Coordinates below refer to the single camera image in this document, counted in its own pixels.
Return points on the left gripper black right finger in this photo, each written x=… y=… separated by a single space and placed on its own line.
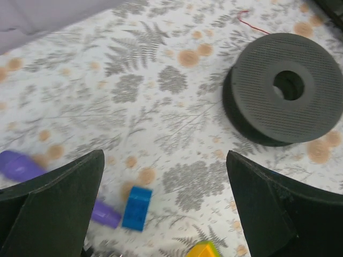
x=281 y=216

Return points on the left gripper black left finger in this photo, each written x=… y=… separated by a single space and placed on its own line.
x=50 y=214

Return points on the black perforated cable spool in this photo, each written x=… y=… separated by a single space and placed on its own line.
x=283 y=89

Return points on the purple plastic cylinder toy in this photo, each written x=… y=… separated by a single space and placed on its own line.
x=21 y=168

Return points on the yellow and green brick build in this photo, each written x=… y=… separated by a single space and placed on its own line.
x=203 y=249

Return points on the blue and green brick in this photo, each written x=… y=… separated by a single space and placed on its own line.
x=136 y=208

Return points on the floral patterned table mat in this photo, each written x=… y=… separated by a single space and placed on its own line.
x=143 y=82

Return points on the black three-compartment bin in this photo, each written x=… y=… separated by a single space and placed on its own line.
x=333 y=9

